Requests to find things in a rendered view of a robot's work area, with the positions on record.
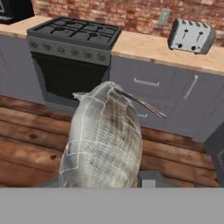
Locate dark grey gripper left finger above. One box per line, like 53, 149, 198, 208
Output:
36, 175, 61, 188

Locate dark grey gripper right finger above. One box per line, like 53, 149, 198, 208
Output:
136, 170, 177, 188

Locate grey scaled fish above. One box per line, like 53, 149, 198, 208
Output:
58, 80, 168, 188

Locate dark grey cabinet panel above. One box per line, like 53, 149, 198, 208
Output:
203, 122, 224, 188

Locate grey stove with black oven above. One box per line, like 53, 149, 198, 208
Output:
25, 16, 123, 109

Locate plain grey cupboards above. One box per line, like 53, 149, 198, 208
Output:
0, 34, 46, 105

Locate silver toaster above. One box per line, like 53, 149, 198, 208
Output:
167, 17, 217, 56

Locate black microwave oven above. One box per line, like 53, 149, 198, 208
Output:
0, 0, 36, 26

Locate grey cupboards with silver handles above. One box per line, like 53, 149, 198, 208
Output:
108, 55, 224, 144

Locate grey wall outlet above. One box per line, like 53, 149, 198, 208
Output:
157, 8, 172, 27

